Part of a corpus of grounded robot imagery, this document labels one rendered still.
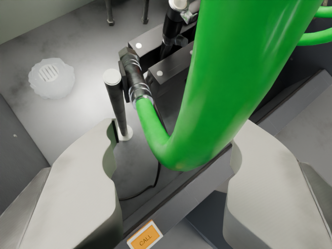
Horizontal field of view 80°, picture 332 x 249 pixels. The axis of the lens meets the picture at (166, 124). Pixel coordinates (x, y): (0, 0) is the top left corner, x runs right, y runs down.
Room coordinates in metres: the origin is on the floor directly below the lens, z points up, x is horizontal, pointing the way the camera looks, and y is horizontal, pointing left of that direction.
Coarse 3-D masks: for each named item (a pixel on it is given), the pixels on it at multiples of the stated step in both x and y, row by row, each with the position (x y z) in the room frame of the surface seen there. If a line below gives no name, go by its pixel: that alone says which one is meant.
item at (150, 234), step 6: (150, 228) -0.06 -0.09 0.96; (144, 234) -0.07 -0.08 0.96; (150, 234) -0.06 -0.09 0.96; (156, 234) -0.06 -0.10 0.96; (138, 240) -0.08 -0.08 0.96; (144, 240) -0.07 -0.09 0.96; (150, 240) -0.07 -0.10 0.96; (132, 246) -0.09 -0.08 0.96; (138, 246) -0.09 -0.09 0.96; (144, 246) -0.08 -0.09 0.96
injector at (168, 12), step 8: (168, 8) 0.19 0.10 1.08; (176, 8) 0.19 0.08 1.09; (184, 8) 0.20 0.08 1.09; (168, 16) 0.19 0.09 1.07; (176, 16) 0.19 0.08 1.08; (168, 24) 0.19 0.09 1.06; (176, 24) 0.19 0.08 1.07; (168, 32) 0.19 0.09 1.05; (176, 32) 0.19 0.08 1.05; (168, 40) 0.19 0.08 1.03; (176, 40) 0.19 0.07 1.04; (184, 40) 0.19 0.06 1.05; (168, 48) 0.19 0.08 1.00; (160, 56) 0.19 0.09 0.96
